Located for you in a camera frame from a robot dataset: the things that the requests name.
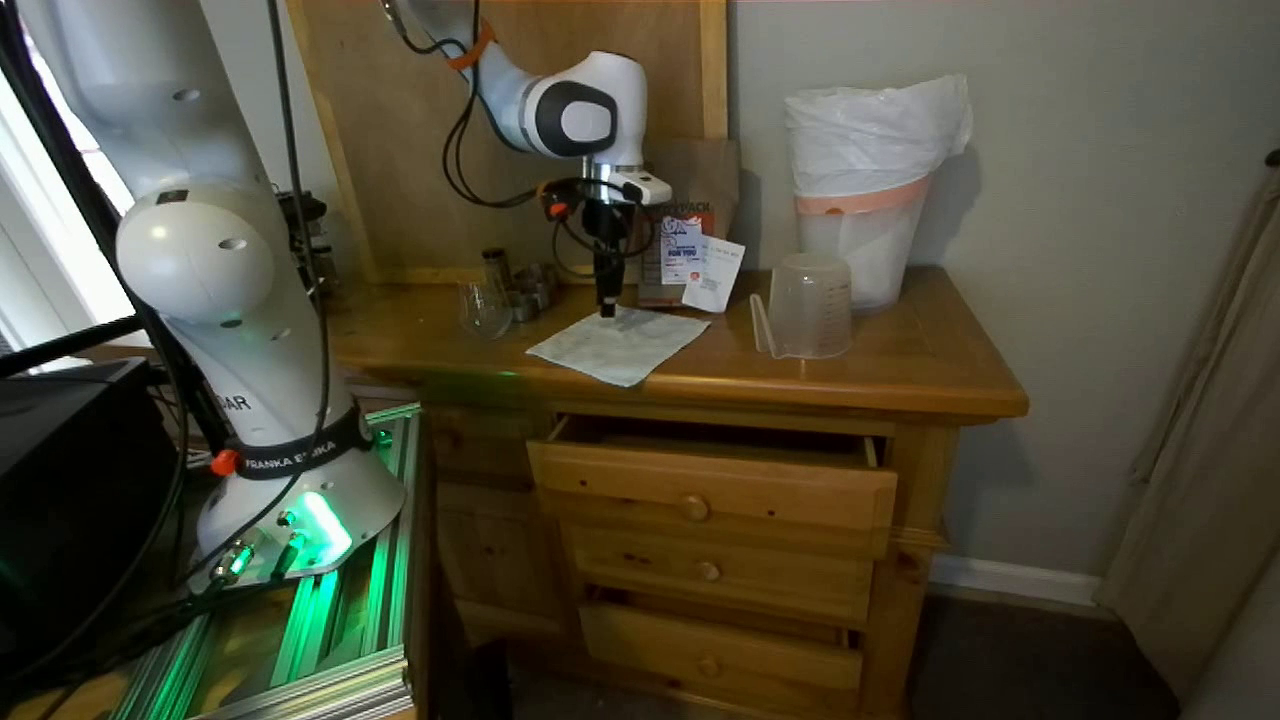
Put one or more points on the wooden board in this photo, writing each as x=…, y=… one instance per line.
x=384, y=163

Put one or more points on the black device on stand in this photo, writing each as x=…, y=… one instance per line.
x=310, y=255

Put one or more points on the clear glass jar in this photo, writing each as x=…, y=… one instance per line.
x=486, y=304

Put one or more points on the brown pouch with white label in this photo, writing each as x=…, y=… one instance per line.
x=706, y=172

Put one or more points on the white paper sheet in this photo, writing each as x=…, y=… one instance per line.
x=613, y=349

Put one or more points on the wooden drawer with knob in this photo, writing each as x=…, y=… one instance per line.
x=720, y=655
x=746, y=572
x=720, y=485

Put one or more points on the trash can with white bag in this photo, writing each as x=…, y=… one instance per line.
x=872, y=144

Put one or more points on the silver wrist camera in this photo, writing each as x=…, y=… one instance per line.
x=647, y=186

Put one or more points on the aluminium frame base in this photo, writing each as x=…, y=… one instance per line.
x=335, y=625

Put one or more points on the white baseboard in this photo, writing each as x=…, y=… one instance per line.
x=1014, y=580

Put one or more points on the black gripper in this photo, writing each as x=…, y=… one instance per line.
x=609, y=221

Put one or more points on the clear plastic container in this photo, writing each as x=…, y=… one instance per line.
x=810, y=304

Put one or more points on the black box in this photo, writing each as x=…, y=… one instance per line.
x=67, y=535

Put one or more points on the wooden dresser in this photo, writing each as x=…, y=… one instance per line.
x=865, y=361

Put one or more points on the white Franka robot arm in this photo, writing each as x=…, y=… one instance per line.
x=200, y=266

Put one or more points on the white paper card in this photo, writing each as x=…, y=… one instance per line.
x=713, y=273

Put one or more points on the crumpled clear plastic bag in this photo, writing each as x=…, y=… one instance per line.
x=532, y=285

